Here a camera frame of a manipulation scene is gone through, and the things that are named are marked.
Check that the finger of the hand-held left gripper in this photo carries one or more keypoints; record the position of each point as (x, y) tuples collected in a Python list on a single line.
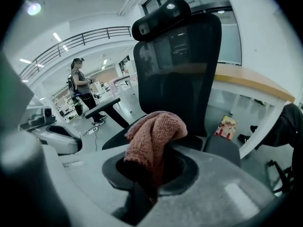
[(64, 144), (39, 131)]

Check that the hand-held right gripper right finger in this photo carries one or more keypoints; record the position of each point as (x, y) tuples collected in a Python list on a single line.
[(213, 185)]

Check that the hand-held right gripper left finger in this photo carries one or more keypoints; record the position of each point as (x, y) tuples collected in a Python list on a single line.
[(90, 174)]

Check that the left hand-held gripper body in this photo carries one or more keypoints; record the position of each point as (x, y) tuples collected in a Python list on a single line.
[(39, 120)]

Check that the black chair armrest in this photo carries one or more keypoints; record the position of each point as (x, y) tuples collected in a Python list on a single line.
[(101, 107)]

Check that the reddish-brown fabric piece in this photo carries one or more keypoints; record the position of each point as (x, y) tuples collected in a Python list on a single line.
[(154, 138)]

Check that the white power strip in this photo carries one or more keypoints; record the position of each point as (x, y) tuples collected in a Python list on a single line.
[(92, 130)]

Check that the black balcony railing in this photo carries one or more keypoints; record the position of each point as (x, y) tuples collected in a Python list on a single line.
[(71, 44)]

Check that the row of ceiling strip lights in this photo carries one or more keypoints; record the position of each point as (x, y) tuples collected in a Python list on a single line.
[(56, 37)]

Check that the white table with items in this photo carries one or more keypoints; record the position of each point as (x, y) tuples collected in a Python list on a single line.
[(125, 79)]

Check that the round ceiling light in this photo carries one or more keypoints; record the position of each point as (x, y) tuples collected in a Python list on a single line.
[(34, 9)]

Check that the wooden table with white legs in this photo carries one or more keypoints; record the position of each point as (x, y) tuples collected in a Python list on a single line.
[(248, 79)]

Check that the black mesh office chair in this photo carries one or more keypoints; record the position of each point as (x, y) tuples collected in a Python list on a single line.
[(177, 79)]

